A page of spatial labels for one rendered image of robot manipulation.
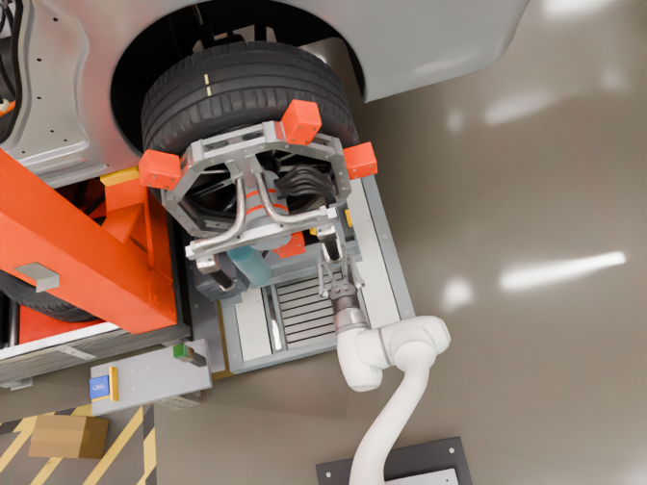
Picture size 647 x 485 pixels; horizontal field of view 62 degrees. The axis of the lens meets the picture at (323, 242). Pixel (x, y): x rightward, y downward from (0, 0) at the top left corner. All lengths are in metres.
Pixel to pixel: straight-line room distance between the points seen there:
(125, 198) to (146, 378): 0.64
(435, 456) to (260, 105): 1.25
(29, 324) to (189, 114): 1.39
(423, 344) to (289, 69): 0.81
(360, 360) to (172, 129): 0.78
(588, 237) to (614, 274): 0.19
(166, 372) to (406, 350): 0.97
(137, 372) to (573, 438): 1.62
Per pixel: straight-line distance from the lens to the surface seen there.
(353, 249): 2.29
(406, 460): 1.95
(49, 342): 2.35
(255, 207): 1.56
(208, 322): 2.35
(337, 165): 1.58
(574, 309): 2.43
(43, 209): 1.39
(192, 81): 1.54
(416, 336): 1.36
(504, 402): 2.29
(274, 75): 1.51
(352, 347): 1.41
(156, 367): 2.03
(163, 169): 1.50
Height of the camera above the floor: 2.25
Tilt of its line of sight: 65 degrees down
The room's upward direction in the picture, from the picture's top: 22 degrees counter-clockwise
